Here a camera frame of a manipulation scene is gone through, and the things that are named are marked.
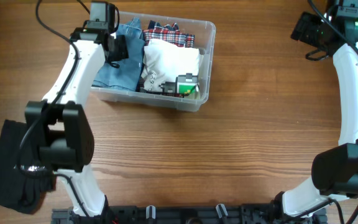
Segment blue denim jeans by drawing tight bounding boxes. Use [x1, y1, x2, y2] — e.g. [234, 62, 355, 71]
[92, 17, 145, 91]

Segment white printed t-shirt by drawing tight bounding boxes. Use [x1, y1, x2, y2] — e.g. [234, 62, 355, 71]
[141, 39, 203, 95]

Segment red navy plaid shirt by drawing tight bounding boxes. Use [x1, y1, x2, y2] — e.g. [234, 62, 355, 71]
[137, 21, 195, 97]

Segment black garment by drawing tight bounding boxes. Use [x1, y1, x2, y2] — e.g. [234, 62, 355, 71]
[0, 120, 55, 214]

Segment cream cloth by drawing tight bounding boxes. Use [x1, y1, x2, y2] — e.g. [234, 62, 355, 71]
[184, 91, 204, 100]

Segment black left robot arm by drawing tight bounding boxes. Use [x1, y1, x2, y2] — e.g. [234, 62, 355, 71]
[16, 1, 129, 223]

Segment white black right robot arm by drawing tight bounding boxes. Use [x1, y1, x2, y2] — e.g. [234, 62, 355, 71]
[270, 1, 358, 223]

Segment clear plastic storage bin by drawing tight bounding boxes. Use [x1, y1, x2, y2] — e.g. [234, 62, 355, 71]
[91, 11, 216, 112]

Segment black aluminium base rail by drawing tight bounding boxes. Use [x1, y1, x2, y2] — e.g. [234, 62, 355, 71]
[50, 202, 328, 224]

